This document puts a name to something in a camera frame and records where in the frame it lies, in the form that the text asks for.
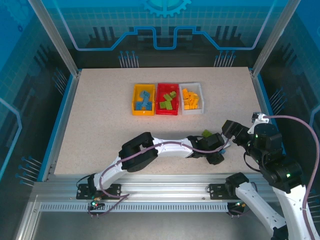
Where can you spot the light blue lego brick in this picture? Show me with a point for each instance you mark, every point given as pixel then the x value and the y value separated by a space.
pixel 143 101

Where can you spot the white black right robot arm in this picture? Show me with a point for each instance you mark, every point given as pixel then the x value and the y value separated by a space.
pixel 250 197

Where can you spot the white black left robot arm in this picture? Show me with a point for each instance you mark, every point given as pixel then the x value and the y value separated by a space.
pixel 172 147

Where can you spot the white plastic bin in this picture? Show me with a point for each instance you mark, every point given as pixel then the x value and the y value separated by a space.
pixel 197 87

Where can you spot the red plastic bin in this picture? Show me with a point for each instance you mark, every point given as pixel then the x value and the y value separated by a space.
pixel 162 90

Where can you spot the small connector with LED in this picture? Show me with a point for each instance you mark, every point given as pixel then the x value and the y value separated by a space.
pixel 96 203
pixel 240 205

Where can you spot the yellow plastic bin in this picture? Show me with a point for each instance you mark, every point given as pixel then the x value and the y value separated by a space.
pixel 136 88

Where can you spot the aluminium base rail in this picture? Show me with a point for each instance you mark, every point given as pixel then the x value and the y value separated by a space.
pixel 162 186

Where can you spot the aluminium frame post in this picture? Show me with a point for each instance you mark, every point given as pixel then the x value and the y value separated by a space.
pixel 272 37
pixel 58 37

